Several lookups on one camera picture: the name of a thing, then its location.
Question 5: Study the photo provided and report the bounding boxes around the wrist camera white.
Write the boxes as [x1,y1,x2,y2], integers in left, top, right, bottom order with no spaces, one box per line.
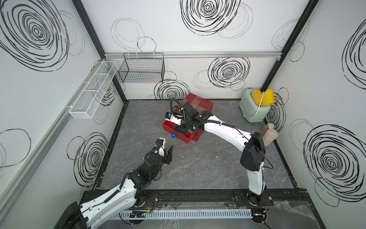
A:
[155,137,166,157]
[165,112,183,126]

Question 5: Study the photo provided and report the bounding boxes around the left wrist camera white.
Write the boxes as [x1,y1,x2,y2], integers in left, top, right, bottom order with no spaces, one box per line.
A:
[155,137,166,157]

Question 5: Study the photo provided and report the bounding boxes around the clear jar with grains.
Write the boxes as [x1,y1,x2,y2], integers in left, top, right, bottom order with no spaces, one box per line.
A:
[261,123,278,147]

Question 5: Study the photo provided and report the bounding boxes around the yellow toast slice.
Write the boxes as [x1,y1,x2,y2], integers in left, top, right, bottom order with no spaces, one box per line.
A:
[261,88,276,107]
[251,88,262,106]

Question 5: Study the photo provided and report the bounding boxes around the red drawer cabinet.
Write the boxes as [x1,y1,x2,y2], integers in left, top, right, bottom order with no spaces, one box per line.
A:
[181,93,214,144]

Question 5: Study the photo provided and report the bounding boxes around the grey slotted cable duct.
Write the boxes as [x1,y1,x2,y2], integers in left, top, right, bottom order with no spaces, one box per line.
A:
[111,209,253,220]

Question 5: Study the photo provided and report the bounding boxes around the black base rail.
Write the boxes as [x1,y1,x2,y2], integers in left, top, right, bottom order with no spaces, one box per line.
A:
[81,188,311,207]

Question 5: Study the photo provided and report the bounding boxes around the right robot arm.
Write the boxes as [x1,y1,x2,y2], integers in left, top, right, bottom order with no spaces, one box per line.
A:
[165,98,267,206]

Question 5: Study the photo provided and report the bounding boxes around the left yellow toast slice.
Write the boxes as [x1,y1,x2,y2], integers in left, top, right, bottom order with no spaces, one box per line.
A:
[251,88,262,106]

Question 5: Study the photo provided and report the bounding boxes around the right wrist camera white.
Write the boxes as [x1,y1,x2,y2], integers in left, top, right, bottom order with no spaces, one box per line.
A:
[165,112,183,126]

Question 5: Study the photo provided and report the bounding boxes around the black wire basket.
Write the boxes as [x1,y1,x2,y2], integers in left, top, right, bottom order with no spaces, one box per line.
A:
[118,52,165,84]

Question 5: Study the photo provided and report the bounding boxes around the mint green toaster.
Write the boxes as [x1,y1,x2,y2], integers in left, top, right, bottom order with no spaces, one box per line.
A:
[239,89,271,123]

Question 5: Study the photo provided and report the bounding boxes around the white mesh shelf basket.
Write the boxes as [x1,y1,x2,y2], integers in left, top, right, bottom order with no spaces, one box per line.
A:
[69,60,118,119]

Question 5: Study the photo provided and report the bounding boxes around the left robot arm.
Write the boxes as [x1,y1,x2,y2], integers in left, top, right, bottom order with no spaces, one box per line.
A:
[54,146,173,229]

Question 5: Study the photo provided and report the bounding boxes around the right yellow toast slice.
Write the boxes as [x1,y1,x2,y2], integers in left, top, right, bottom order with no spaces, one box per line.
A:
[261,88,276,107]

